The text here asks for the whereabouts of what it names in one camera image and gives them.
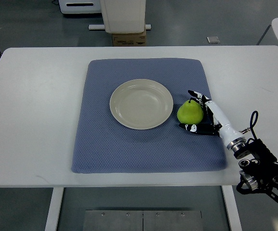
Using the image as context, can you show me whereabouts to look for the cream ceramic plate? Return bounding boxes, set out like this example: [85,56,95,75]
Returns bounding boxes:
[109,79,173,130]

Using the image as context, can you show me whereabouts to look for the white machine column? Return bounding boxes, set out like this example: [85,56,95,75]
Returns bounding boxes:
[100,0,146,34]

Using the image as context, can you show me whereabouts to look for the white table left leg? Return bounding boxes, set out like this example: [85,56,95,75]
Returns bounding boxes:
[45,187,64,231]

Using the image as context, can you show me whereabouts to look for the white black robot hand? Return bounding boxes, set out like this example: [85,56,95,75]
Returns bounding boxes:
[179,90,246,152]

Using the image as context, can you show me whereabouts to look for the white appliance with slot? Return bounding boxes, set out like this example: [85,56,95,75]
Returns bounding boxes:
[58,0,101,14]

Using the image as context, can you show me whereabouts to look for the white table right leg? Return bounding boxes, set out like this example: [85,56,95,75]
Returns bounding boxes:
[221,185,242,231]

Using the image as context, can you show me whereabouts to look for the white column base bar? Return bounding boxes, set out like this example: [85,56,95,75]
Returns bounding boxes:
[88,24,141,33]

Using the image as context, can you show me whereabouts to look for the white table leg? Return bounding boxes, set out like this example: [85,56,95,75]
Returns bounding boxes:
[221,185,242,231]
[45,187,64,231]

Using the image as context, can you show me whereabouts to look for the cardboard box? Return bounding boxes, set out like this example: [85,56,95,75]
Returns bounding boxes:
[112,30,146,47]

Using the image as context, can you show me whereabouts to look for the green pear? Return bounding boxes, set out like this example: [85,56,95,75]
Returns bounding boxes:
[177,98,204,124]

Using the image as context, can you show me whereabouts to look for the blue quilted cloth mat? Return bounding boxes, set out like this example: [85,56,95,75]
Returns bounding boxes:
[71,58,227,173]

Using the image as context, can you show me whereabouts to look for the grey floor socket plate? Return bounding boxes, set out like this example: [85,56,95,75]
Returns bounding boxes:
[206,36,220,44]

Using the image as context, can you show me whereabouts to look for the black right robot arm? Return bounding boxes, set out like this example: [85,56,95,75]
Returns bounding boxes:
[233,111,278,203]

